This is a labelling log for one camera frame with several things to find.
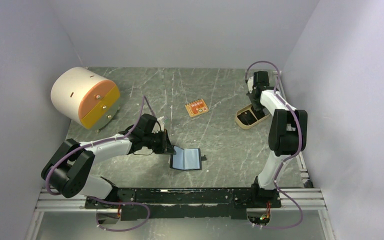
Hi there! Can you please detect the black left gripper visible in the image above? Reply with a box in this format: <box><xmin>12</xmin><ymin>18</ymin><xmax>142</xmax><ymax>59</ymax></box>
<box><xmin>143</xmin><ymin>128</ymin><xmax>176</xmax><ymax>155</ymax></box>

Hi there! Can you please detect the black leather card holder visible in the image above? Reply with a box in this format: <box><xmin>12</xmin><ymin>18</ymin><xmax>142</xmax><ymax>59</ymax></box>
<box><xmin>169</xmin><ymin>146</ymin><xmax>207</xmax><ymax>171</ymax></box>

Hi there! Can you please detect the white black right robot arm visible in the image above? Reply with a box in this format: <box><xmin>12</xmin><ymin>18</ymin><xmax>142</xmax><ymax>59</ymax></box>
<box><xmin>246</xmin><ymin>71</ymin><xmax>308</xmax><ymax>207</ymax></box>

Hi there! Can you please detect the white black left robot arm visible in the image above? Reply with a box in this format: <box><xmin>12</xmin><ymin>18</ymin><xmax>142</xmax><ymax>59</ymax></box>
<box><xmin>41</xmin><ymin>113</ymin><xmax>176</xmax><ymax>208</ymax></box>

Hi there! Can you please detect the beige oval tray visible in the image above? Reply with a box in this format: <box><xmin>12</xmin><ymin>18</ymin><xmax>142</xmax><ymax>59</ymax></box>
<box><xmin>234</xmin><ymin>104</ymin><xmax>270</xmax><ymax>130</ymax></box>

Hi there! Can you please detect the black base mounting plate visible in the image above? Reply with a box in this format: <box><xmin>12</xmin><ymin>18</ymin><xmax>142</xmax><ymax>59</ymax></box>
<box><xmin>84</xmin><ymin>184</ymin><xmax>282</xmax><ymax>221</ymax></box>

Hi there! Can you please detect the round cabinet with coloured drawers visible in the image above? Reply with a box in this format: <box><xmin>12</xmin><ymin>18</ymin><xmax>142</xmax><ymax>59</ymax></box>
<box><xmin>50</xmin><ymin>67</ymin><xmax>121</xmax><ymax>132</ymax></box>

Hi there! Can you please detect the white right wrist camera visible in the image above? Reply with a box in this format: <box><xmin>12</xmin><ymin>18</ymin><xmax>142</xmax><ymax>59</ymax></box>
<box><xmin>246</xmin><ymin>76</ymin><xmax>254</xmax><ymax>93</ymax></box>

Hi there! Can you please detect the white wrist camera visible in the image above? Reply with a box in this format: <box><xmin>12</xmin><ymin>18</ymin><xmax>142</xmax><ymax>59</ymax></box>
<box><xmin>246</xmin><ymin>76</ymin><xmax>254</xmax><ymax>93</ymax></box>
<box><xmin>157</xmin><ymin>116</ymin><xmax>170</xmax><ymax>129</ymax></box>

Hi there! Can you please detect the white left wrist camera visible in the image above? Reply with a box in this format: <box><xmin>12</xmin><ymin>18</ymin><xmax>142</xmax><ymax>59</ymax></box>
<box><xmin>157</xmin><ymin>116</ymin><xmax>170</xmax><ymax>129</ymax></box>

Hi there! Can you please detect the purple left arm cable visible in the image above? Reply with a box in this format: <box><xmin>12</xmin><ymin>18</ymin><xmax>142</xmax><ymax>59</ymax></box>
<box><xmin>44</xmin><ymin>95</ymin><xmax>158</xmax><ymax>233</ymax></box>

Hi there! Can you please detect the aluminium frame rail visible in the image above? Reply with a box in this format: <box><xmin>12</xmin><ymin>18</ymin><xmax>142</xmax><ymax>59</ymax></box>
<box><xmin>35</xmin><ymin>71</ymin><xmax>335</xmax><ymax>240</ymax></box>

